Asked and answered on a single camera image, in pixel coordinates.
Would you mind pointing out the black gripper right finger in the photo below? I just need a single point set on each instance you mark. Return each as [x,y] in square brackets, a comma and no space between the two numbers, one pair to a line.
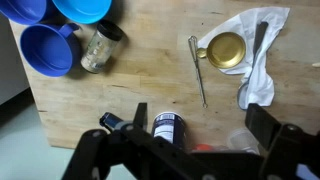
[261,124]

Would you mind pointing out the dark blue marker pen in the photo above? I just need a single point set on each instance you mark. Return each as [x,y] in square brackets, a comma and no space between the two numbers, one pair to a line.
[112,122]

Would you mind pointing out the blue measuring cup with handle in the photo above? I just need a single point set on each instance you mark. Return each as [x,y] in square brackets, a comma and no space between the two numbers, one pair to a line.
[50,49]

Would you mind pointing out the light blue measuring cup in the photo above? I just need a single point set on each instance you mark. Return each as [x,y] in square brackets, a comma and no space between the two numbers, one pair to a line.
[83,11]

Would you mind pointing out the clear plastic container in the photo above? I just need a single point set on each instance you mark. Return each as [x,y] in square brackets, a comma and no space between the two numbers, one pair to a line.
[242,139]

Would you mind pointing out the glass spice jar black lid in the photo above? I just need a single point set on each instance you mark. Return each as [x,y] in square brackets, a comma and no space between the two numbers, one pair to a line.
[101,46]

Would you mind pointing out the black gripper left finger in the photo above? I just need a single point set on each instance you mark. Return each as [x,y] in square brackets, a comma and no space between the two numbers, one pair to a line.
[141,117]

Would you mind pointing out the white cloth napkin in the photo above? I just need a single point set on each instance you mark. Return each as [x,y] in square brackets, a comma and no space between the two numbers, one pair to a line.
[261,85]

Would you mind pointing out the navy white canister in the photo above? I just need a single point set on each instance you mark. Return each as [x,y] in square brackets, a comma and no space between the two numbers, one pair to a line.
[171,127]

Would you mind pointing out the black handled spoon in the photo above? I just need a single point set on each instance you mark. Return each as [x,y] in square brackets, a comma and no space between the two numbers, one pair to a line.
[243,89]

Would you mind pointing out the orange plastic lid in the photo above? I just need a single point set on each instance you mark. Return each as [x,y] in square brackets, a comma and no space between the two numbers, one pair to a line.
[203,148]

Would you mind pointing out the dark blue measuring cup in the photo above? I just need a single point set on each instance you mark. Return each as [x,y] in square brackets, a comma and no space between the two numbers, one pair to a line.
[24,11]

